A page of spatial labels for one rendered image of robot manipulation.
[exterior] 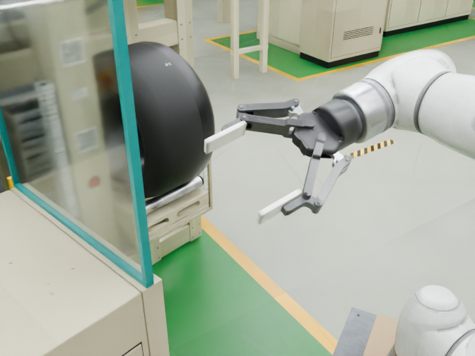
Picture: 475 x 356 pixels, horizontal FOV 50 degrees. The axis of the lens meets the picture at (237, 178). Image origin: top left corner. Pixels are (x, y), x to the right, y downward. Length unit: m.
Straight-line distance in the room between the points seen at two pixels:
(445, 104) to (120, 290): 0.66
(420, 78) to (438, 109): 0.07
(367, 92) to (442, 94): 0.11
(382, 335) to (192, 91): 1.00
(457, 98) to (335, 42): 5.51
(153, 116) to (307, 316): 1.49
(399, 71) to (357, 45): 5.71
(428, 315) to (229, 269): 1.75
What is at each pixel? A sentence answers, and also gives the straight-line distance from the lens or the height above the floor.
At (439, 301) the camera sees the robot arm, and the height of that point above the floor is 1.02.
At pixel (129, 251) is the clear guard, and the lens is 1.01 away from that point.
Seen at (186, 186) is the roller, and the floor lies 0.92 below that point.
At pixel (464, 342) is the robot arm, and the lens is 1.41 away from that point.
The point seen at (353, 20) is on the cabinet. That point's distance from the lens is 6.38.
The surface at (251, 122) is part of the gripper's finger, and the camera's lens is 0.76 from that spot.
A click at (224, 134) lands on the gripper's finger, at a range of 0.74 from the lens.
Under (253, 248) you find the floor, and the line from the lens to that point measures 3.13.
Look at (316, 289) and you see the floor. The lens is 2.89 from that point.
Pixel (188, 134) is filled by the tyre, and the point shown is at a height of 1.21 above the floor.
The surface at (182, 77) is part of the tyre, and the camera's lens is 1.76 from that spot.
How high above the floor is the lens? 1.95
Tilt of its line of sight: 30 degrees down
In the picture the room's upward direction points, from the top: straight up
